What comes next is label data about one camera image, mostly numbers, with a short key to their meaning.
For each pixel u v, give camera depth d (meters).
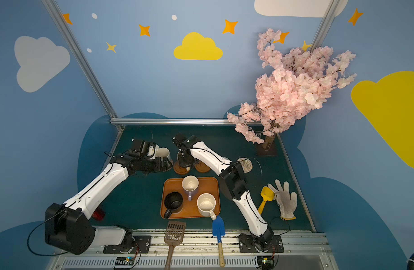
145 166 0.68
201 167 1.00
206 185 0.93
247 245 0.74
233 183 0.58
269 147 1.07
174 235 0.75
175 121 1.08
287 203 0.86
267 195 0.88
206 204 0.86
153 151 0.70
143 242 0.75
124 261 0.73
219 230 0.79
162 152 0.96
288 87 0.60
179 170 0.98
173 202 0.85
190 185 0.92
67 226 0.40
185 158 0.80
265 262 0.73
